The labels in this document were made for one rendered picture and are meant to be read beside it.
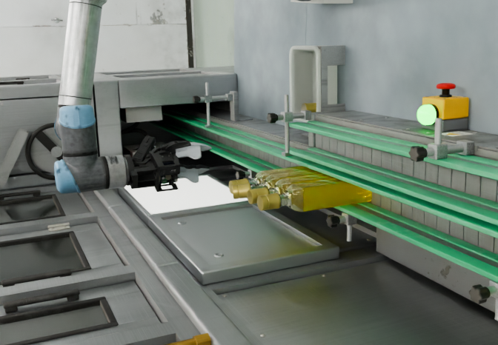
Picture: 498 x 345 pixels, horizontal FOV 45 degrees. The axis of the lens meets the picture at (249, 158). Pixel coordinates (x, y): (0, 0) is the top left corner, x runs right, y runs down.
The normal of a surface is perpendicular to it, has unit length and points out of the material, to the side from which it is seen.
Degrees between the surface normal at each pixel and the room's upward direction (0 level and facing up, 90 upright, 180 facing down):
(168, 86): 90
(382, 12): 0
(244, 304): 90
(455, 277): 0
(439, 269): 0
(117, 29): 90
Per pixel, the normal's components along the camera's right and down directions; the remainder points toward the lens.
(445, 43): -0.92, 0.11
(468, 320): -0.03, -0.98
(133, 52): 0.40, 0.17
